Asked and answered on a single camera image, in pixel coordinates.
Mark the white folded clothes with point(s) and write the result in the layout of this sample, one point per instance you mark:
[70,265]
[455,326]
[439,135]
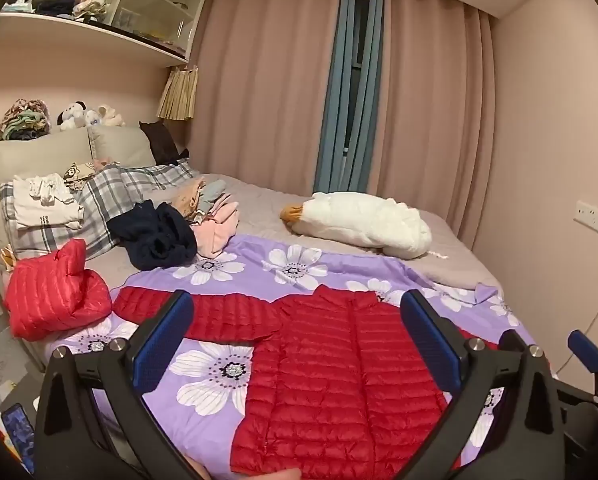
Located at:
[44,205]

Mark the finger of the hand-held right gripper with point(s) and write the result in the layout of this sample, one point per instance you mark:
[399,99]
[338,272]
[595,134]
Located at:
[585,350]
[511,340]

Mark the white wall socket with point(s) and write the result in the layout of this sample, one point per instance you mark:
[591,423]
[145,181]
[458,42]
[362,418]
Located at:
[596,219]

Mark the large beige headboard cushion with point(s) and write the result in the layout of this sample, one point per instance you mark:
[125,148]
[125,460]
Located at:
[34,152]

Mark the tan garment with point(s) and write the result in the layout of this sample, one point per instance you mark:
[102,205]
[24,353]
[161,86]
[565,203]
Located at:
[188,200]

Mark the small beige headboard cushion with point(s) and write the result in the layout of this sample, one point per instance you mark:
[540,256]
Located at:
[121,145]

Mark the folded red down jacket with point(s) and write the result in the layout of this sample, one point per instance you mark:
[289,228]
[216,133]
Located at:
[54,295]

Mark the red down jacket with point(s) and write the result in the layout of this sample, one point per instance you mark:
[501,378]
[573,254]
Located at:
[54,295]
[339,385]

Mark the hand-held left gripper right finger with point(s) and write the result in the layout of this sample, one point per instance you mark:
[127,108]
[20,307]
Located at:
[429,335]

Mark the pink curtain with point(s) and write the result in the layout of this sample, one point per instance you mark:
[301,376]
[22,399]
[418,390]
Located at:
[429,110]
[264,85]

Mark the white goose plush toy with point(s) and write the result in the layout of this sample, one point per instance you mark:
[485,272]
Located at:
[359,222]

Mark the purple floral blanket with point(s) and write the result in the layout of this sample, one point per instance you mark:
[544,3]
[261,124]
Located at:
[219,395]

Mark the white and blue plush toy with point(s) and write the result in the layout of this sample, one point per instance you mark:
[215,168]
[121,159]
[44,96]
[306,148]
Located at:
[93,118]

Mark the white wall shelf cabinet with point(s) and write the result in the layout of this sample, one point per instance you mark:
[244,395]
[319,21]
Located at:
[79,37]

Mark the grey garment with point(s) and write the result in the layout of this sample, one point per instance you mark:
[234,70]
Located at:
[213,194]

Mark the blue curtain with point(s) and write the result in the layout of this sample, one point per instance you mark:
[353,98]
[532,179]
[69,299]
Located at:
[336,110]

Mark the navy blue garment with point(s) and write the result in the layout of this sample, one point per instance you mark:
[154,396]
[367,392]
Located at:
[154,235]

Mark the black and white plush toy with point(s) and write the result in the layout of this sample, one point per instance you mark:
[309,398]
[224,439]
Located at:
[71,116]

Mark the grey bed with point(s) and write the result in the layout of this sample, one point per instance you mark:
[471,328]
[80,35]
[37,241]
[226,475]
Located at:
[259,200]

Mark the dark brown cushion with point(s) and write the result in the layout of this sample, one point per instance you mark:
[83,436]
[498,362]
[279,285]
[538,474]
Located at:
[161,142]

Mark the patterned clothes pile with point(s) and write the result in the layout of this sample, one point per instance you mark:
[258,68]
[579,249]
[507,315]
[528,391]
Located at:
[24,120]

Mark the pastel clothes heap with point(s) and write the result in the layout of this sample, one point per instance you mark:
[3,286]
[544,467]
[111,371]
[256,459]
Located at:
[84,2]

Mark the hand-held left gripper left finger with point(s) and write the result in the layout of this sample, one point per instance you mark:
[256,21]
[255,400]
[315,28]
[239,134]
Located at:
[161,345]

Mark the smartphone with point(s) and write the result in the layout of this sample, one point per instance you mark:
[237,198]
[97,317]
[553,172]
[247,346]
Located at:
[16,430]

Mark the grey plaid pillow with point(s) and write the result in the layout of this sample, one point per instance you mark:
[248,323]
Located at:
[104,195]

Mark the tan pleated lamp shade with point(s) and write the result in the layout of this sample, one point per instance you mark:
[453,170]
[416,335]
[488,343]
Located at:
[179,92]

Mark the pink folded clothes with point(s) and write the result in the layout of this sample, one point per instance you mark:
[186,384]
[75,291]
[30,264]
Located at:
[219,230]

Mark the cream plush toy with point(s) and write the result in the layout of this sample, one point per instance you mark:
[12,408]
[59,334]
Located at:
[111,116]

